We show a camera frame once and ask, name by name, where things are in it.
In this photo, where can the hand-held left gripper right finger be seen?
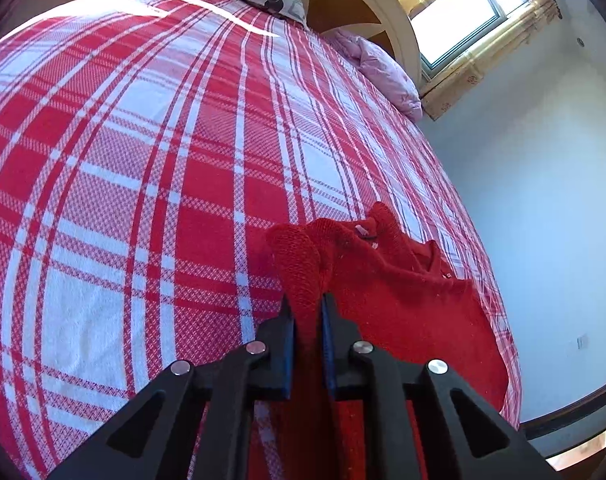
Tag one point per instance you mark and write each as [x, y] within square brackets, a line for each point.
[329, 347]

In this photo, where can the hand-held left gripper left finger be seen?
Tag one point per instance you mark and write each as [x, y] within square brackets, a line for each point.
[285, 347]

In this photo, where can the red knitted sweater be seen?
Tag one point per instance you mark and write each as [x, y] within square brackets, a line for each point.
[408, 305]

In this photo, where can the red white plaid bed sheet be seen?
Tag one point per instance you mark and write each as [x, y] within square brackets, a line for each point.
[158, 160]

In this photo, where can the pink pillow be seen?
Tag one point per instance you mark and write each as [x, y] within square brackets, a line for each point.
[378, 67]

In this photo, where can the window with yellow curtains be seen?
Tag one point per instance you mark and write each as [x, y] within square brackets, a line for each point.
[488, 55]

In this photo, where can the cream round wooden headboard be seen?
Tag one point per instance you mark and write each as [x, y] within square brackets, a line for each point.
[353, 0]

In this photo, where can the white wall socket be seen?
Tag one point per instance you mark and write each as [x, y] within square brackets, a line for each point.
[584, 341]

